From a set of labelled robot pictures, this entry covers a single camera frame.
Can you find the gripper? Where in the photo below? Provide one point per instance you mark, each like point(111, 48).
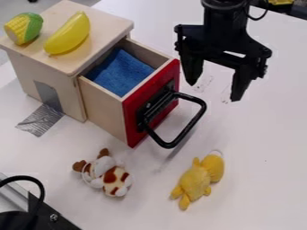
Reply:
point(224, 42)

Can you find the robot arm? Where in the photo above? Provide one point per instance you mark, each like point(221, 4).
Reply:
point(224, 13)

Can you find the blue cloth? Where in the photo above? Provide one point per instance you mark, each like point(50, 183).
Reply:
point(120, 72)

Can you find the yellow toy banana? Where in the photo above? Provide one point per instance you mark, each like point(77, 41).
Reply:
point(68, 34)

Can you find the brown white plush dog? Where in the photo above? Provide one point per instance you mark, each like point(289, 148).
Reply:
point(104, 175)

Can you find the cabinet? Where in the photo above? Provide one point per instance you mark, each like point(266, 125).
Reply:
point(60, 60)

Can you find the toy corn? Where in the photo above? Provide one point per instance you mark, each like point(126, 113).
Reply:
point(24, 28)

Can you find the grey tape strip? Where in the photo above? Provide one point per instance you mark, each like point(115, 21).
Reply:
point(43, 110)

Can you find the yellow plush duck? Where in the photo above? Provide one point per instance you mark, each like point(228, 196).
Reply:
point(199, 178)

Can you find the drawer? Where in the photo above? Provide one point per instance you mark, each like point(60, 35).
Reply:
point(136, 99)

